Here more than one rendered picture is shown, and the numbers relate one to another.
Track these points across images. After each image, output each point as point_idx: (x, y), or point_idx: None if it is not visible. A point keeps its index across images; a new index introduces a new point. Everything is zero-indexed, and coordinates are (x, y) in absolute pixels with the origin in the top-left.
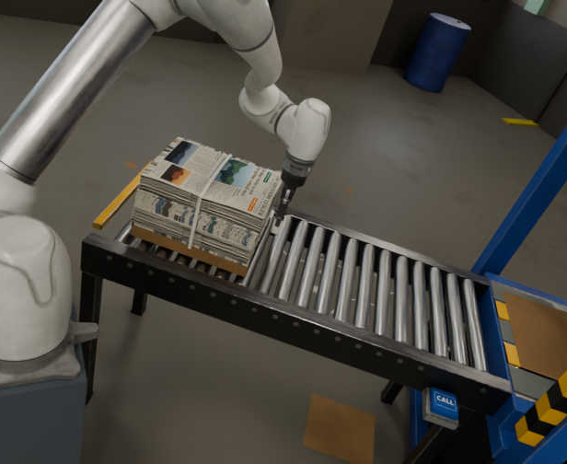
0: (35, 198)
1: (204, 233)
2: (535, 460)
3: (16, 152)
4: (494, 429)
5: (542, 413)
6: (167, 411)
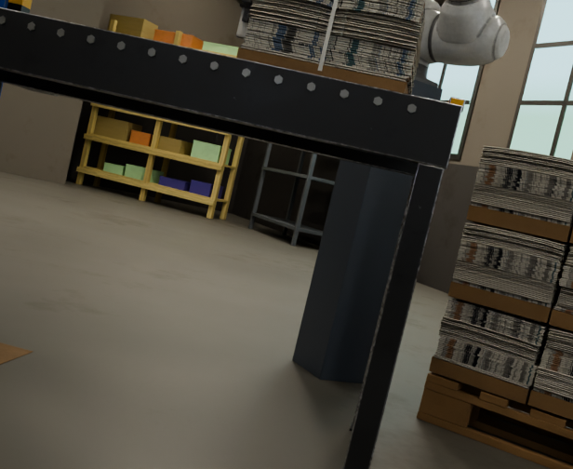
0: (441, 7)
1: None
2: None
3: None
4: None
5: (30, 3)
6: (239, 403)
